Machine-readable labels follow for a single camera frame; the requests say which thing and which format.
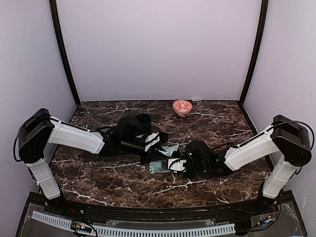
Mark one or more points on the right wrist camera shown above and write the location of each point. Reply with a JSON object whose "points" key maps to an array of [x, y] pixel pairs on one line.
{"points": [[172, 165]]}

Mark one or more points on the black corner post left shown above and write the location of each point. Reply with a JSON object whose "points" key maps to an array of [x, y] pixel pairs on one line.
{"points": [[62, 51]]}

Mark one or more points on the black front rail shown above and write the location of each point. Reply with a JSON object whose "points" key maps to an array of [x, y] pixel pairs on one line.
{"points": [[240, 211]]}

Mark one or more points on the red patterned white bowl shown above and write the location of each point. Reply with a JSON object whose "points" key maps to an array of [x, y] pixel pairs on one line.
{"points": [[182, 107]]}

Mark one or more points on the black corner post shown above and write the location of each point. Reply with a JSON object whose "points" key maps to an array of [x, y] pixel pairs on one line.
{"points": [[255, 51], [62, 51]]}

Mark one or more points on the white slotted cable duct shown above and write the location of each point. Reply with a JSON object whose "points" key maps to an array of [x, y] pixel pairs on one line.
{"points": [[133, 229]]}

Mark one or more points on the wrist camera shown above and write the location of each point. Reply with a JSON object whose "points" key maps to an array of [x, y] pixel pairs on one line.
{"points": [[172, 165], [151, 140]]}

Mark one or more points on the dark green mug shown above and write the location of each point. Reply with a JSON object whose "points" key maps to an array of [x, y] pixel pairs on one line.
{"points": [[145, 122]]}

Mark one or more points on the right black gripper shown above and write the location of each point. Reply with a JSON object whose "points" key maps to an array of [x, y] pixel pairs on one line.
{"points": [[194, 168]]}

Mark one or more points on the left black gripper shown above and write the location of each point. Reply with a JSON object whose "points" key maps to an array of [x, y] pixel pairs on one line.
{"points": [[147, 151]]}

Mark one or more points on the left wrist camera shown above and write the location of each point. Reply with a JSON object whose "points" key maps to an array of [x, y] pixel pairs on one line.
{"points": [[151, 140]]}

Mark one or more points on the black corner post right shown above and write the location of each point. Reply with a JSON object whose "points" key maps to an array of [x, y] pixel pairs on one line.
{"points": [[255, 51]]}

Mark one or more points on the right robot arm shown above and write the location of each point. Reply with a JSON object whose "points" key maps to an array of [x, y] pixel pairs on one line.
{"points": [[293, 139]]}

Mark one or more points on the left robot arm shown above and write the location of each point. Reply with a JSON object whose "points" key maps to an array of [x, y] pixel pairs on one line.
{"points": [[129, 136]]}

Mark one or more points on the mint green folding umbrella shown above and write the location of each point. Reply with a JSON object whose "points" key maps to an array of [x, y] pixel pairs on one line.
{"points": [[155, 166]]}

